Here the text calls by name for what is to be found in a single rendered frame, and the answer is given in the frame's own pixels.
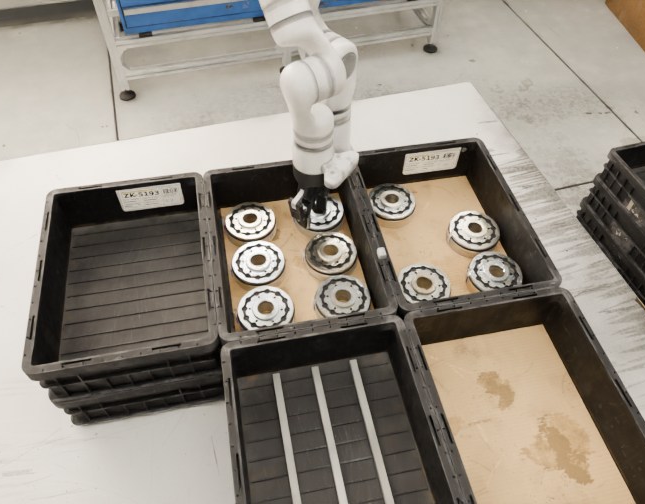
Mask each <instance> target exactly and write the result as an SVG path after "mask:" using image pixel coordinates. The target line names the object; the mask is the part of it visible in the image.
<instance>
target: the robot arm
mask: <svg viewBox="0 0 645 504"><path fill-rule="evenodd" d="M259 3H260V6H261V8H262V11H263V13H264V16H265V18H266V21H267V24H268V26H269V29H270V31H271V34H272V36H273V39H274V41H275V42H276V44H277V45H278V46H280V47H292V46H297V49H298V52H299V54H300V57H301V60H298V61H295V62H293V63H290V64H288V65H287V66H286V67H285V68H284V69H283V71H282V73H281V76H280V88H281V91H282V94H283V96H284V98H285V101H286V103H287V106H288V109H289V112H290V115H291V118H292V122H293V146H292V155H293V174H294V177H295V179H296V180H297V182H298V184H299V185H298V189H297V193H298V194H297V196H296V197H295V198H294V199H293V198H289V200H288V205H289V209H290V213H291V216H292V217H293V218H295V219H297V220H299V225H300V226H302V227H304V228H306V229H309V228H310V227H311V215H310V213H311V209H312V208H313V207H314V206H315V203H316V206H317V207H318V208H320V209H322V210H325V209H326V208H327V196H328V195H329V189H335V188H337V187H338V186H339V185H340V184H341V183H342V182H343V181H344V180H345V179H346V178H347V177H348V176H349V174H350V173H351V172H352V171H353V170H354V169H355V167H356V166H357V165H358V162H359V154H358V153H357V152H354V151H350V138H351V108H352V97H353V94H354V91H355V87H356V77H357V68H358V51H357V48H356V46H355V44H354V43H352V42H351V41H349V40H347V39H346V38H344V37H342V36H340V35H338V34H336V33H334V32H333V31H331V30H330V29H329V28H328V27H327V26H326V24H325V23H324V21H323V19H322V17H321V15H320V12H319V9H318V6H319V3H320V0H259ZM304 198H305V199H307V200H309V201H311V202H309V201H307V200H305V199H304ZM303 206H305V207H306V208H307V210H306V211H305V210H303Z"/></svg>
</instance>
